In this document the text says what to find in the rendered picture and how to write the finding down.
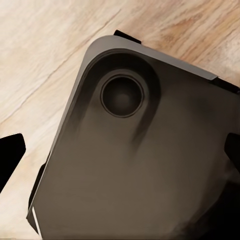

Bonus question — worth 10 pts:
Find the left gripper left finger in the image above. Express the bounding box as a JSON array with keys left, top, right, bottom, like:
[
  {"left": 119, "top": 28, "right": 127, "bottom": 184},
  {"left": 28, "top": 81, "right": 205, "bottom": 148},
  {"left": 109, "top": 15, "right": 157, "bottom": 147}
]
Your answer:
[{"left": 0, "top": 133, "right": 26, "bottom": 193}]

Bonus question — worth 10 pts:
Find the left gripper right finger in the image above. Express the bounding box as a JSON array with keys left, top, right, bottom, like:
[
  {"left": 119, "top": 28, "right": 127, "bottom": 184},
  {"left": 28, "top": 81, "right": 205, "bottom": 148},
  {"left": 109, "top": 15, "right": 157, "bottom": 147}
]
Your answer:
[{"left": 224, "top": 133, "right": 240, "bottom": 173}]

